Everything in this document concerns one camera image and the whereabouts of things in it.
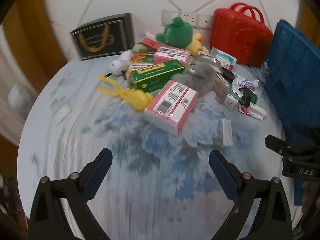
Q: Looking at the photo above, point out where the white plush toy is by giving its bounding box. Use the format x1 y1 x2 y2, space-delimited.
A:
110 50 135 76

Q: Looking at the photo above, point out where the red plastic carry case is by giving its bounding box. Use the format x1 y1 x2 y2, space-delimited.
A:
209 2 273 68

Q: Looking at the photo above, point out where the grey plush toy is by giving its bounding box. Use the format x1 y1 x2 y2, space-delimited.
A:
171 62 229 98

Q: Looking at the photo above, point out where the green frog plush toy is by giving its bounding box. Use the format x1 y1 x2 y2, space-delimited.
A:
156 17 193 48

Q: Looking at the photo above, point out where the green medicine box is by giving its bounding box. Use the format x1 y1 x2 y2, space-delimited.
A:
129 60 185 93

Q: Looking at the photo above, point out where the white wall socket strip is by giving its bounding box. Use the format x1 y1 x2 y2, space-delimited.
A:
161 10 213 30

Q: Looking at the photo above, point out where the pink red medicine box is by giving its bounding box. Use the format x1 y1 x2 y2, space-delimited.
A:
153 46 190 65

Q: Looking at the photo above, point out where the yellow duck plush toy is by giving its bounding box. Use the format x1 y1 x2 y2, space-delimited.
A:
184 33 209 57

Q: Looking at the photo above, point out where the white blue sachet pack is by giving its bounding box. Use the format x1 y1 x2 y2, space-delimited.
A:
232 74 259 91

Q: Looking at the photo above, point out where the yellow plastic toy figure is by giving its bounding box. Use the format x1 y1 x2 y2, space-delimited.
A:
98 75 153 111

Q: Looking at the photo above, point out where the dark green tape roll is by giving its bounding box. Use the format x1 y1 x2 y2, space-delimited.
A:
239 87 258 107

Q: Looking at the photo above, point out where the pink white medicine box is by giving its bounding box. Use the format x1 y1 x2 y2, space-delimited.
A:
144 80 199 135

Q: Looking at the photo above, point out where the white teal medicine box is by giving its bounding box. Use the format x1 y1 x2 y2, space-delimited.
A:
210 47 237 72

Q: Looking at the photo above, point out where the blue plastic storage crate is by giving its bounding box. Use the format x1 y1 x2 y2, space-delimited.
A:
263 19 320 205

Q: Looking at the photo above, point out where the black gift box gold print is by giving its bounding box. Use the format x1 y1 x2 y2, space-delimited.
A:
71 13 135 61

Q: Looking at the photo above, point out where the small white box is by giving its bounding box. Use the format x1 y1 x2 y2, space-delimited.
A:
220 119 233 147

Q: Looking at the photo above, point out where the pink white tube box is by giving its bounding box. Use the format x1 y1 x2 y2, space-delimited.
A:
239 106 264 121

